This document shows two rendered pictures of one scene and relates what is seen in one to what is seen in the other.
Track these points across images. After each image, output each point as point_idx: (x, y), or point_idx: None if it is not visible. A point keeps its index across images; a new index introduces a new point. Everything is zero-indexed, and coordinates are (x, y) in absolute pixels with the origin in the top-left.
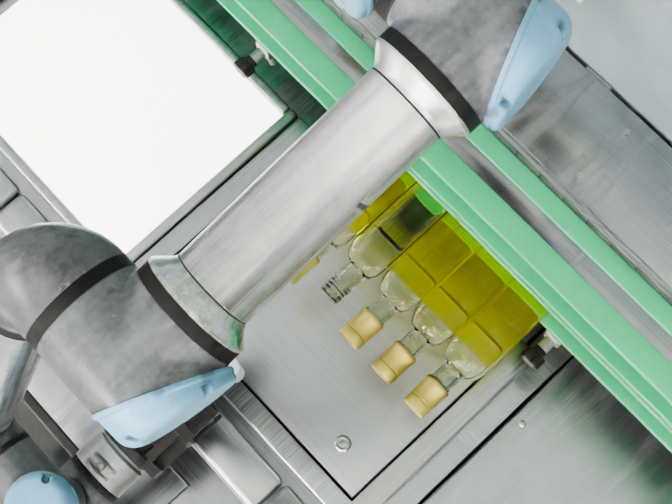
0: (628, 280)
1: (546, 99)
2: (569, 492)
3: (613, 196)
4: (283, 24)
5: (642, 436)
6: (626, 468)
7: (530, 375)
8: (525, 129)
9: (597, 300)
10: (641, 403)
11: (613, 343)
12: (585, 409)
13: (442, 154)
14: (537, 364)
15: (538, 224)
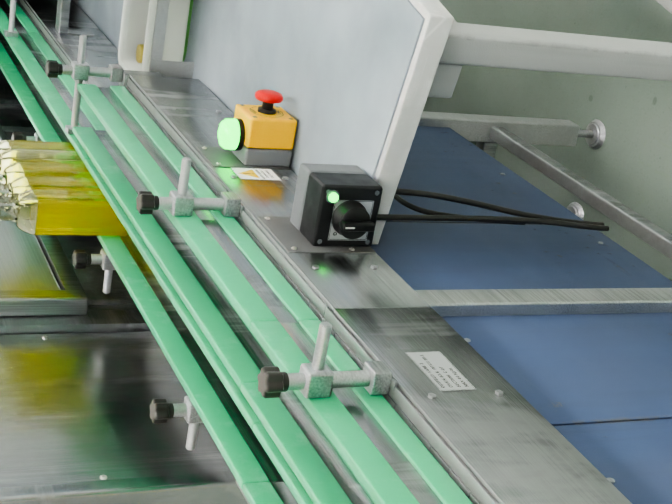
0: (165, 145)
1: (180, 93)
2: (45, 373)
3: (186, 118)
4: (55, 96)
5: (133, 374)
6: (104, 381)
7: (75, 319)
8: (155, 93)
9: (136, 142)
10: (131, 238)
11: (128, 152)
12: (101, 350)
13: (95, 92)
14: (79, 258)
15: (128, 121)
